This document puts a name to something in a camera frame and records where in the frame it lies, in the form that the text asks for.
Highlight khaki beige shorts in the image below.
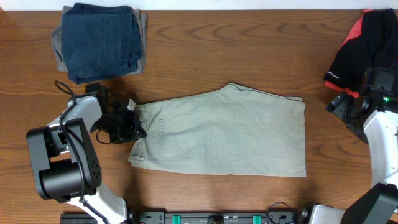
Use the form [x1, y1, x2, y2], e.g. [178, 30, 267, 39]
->
[129, 83, 306, 177]

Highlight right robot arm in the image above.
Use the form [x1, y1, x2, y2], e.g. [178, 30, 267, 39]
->
[295, 67, 397, 223]

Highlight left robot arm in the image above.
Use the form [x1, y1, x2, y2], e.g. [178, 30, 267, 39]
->
[26, 81, 147, 223]

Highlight black and red shorts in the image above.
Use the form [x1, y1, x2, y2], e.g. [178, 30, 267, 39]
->
[323, 9, 397, 98]

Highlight folded navy blue shorts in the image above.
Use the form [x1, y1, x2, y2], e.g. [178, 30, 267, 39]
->
[61, 3, 143, 84]

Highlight folded grey-brown shorts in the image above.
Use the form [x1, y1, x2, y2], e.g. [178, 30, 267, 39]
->
[50, 9, 148, 75]

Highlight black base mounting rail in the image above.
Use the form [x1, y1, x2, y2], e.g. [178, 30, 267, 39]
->
[60, 201, 312, 224]

